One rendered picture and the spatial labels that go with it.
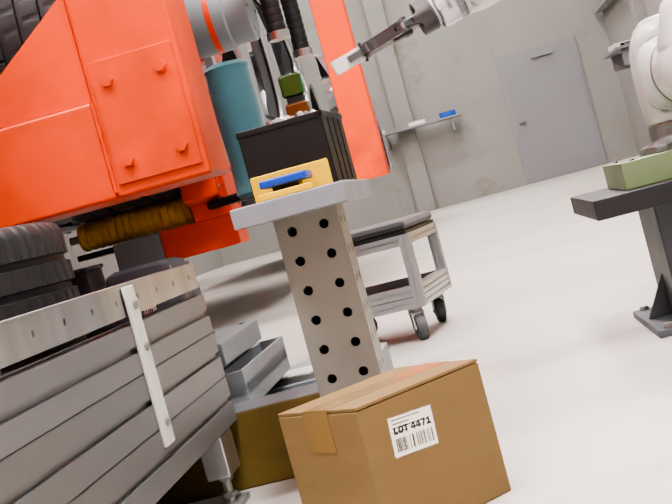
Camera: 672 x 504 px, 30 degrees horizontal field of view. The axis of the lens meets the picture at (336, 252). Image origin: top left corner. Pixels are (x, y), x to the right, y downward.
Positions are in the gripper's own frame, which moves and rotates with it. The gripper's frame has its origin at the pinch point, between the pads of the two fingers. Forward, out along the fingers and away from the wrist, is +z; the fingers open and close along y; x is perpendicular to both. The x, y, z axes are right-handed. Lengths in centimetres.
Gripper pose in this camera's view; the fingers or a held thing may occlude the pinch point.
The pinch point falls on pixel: (348, 61)
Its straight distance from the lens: 261.3
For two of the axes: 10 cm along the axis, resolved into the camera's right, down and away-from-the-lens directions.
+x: 5.1, 8.6, 0.2
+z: -8.6, 5.1, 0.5
